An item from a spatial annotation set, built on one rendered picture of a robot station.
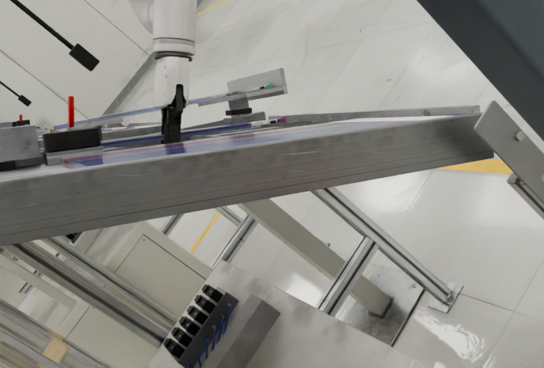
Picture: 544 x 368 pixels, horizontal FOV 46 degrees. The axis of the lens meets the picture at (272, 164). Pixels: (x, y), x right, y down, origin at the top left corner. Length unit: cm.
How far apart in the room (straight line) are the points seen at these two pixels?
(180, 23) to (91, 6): 775
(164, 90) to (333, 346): 58
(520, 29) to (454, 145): 75
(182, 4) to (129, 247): 109
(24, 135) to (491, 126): 63
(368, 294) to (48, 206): 138
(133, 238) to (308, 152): 149
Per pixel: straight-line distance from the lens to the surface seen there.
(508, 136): 86
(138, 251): 219
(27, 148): 97
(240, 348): 113
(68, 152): 96
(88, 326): 222
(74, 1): 899
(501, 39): 156
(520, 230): 183
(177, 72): 126
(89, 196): 66
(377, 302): 194
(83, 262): 213
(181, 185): 68
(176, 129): 128
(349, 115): 115
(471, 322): 175
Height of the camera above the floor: 119
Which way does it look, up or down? 21 degrees down
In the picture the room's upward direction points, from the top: 50 degrees counter-clockwise
